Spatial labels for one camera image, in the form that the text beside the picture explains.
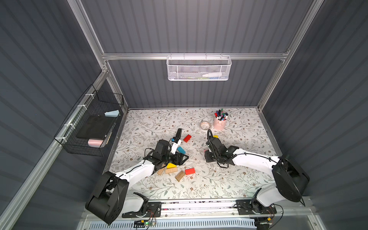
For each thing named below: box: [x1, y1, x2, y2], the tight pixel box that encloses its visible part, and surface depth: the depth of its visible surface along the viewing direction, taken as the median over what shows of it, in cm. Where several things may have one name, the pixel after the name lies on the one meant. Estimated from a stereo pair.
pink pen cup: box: [213, 113, 229, 131], surface depth 101 cm
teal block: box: [177, 146, 186, 155], surface depth 98 cm
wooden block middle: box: [164, 167, 178, 174], surface depth 88 cm
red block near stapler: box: [183, 134, 192, 143], surface depth 104 cm
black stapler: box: [172, 128, 183, 144], surface depth 102 cm
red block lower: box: [184, 168, 196, 175], surface depth 89 cm
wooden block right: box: [174, 170, 186, 183], surface depth 86 cm
